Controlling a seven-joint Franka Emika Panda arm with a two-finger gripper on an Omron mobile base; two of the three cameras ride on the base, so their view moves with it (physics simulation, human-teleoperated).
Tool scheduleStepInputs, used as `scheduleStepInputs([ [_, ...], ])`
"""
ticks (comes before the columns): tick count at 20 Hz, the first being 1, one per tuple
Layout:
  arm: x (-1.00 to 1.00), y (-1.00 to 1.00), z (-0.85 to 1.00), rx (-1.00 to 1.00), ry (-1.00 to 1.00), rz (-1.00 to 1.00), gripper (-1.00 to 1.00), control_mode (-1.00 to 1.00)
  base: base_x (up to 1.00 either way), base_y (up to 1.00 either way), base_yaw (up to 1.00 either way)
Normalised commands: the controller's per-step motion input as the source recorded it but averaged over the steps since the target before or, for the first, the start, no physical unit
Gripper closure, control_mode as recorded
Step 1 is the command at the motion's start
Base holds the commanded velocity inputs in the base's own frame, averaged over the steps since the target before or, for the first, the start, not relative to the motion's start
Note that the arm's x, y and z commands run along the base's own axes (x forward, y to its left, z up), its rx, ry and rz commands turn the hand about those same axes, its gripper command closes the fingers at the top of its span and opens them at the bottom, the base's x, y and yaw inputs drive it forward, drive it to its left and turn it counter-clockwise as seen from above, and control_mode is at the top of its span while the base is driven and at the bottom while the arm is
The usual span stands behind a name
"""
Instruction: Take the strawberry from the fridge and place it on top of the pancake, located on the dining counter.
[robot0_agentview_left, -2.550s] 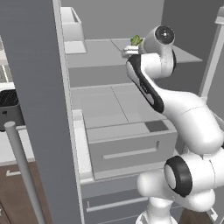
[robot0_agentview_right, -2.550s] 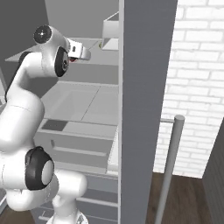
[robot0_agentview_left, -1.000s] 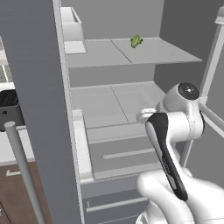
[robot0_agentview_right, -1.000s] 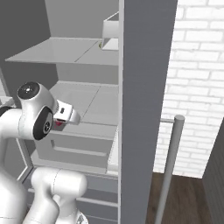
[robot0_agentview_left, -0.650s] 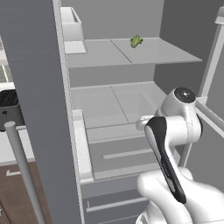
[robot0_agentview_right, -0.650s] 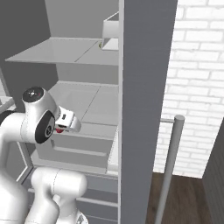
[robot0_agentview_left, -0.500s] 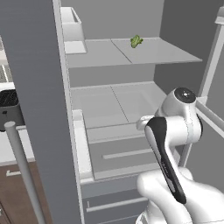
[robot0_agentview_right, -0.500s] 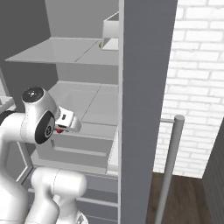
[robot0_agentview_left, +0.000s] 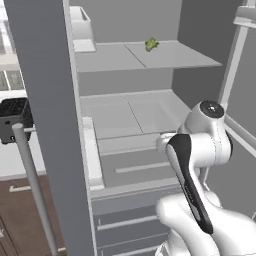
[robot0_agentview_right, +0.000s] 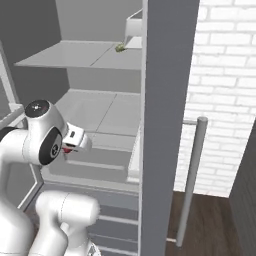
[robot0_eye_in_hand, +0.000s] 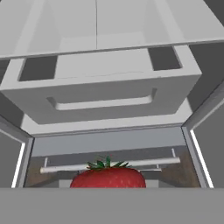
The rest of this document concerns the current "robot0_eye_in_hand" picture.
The grey fridge door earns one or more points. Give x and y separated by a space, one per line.
211 145
10 157

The red strawberry with green leaves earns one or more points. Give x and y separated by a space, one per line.
108 178

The white fridge shelf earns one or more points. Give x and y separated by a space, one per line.
116 23

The white fridge drawer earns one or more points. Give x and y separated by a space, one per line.
116 84

